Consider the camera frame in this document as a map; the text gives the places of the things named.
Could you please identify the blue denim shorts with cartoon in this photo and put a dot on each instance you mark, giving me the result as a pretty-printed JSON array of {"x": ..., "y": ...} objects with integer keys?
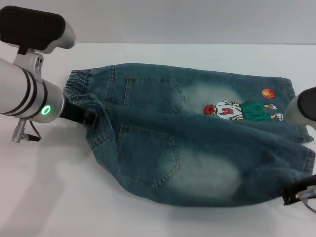
[{"x": 197, "y": 160}]

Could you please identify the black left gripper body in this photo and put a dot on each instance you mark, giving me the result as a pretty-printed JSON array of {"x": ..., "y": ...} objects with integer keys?
[{"x": 72, "y": 114}]

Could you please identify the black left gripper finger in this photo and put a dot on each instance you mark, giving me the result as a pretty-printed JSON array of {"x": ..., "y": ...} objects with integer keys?
[{"x": 90, "y": 119}]

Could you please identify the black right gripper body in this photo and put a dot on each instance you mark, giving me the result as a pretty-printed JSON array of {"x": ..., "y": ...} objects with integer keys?
[{"x": 306, "y": 185}]

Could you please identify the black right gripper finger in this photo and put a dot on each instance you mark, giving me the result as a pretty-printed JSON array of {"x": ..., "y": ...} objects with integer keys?
[{"x": 289, "y": 195}]

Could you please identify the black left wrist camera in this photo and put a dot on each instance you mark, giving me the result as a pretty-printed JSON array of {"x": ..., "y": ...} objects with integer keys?
[{"x": 32, "y": 27}]

